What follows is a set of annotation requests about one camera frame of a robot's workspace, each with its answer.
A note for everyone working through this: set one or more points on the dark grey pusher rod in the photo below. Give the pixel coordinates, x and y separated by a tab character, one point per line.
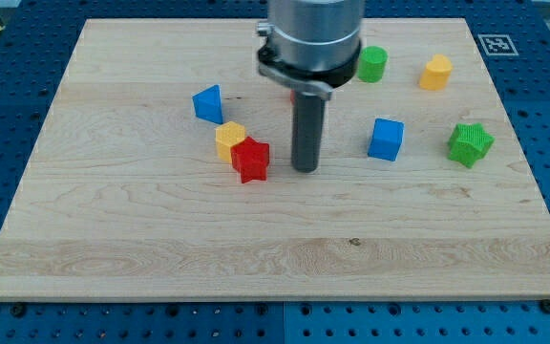
307	128

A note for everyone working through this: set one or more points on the green cylinder block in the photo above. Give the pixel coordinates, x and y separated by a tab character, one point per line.
372	63

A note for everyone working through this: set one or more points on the yellow hexagon block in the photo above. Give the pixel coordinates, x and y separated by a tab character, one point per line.
226	136

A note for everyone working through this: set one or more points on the green star block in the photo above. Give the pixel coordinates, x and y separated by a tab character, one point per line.
469	143

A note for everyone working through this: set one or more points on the wooden board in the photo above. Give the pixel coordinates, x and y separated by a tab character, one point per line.
125	199

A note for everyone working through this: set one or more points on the blue cube block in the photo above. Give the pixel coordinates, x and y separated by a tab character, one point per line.
386	139

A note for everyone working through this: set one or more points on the blue triangle block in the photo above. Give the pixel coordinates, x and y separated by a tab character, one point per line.
208	104

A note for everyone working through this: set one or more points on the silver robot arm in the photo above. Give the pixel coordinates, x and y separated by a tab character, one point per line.
311	47

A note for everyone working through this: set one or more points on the red star block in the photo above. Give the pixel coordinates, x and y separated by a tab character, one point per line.
251	158

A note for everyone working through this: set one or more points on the black clamp ring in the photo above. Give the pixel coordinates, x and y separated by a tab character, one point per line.
320	84

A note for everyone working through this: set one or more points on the white fiducial marker tag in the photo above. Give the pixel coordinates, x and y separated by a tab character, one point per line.
495	44

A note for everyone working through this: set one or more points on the yellow heart block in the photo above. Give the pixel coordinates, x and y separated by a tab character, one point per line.
436	73

